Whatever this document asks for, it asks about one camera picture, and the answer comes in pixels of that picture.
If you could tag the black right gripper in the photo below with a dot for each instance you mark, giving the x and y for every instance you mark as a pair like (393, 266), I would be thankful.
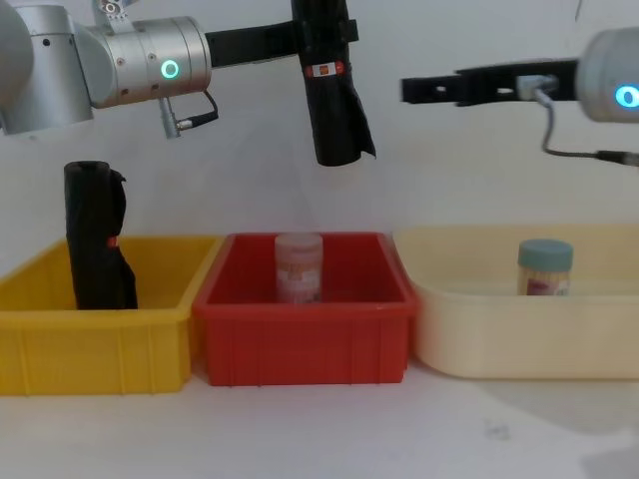
(499, 80)

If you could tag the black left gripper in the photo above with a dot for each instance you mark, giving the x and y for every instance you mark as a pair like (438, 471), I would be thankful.
(249, 46)

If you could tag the black bag with label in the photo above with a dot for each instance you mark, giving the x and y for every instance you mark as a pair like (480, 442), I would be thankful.
(95, 239)
(332, 115)

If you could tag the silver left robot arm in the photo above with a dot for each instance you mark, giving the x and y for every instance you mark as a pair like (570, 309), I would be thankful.
(150, 60)

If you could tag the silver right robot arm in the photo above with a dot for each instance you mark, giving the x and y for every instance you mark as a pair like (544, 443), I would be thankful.
(606, 75)

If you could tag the clear jar with teal lid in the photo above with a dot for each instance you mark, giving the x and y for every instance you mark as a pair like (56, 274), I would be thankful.
(545, 269)

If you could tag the clear jar with pink lid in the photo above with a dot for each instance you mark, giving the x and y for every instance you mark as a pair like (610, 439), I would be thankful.
(298, 269)

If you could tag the cream plastic tub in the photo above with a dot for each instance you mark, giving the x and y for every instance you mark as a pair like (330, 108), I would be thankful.
(524, 339)

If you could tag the red plastic bin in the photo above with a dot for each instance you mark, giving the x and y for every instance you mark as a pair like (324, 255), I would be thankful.
(299, 344)

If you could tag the yellow plastic bin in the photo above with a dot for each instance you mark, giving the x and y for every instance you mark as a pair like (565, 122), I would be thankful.
(100, 349)

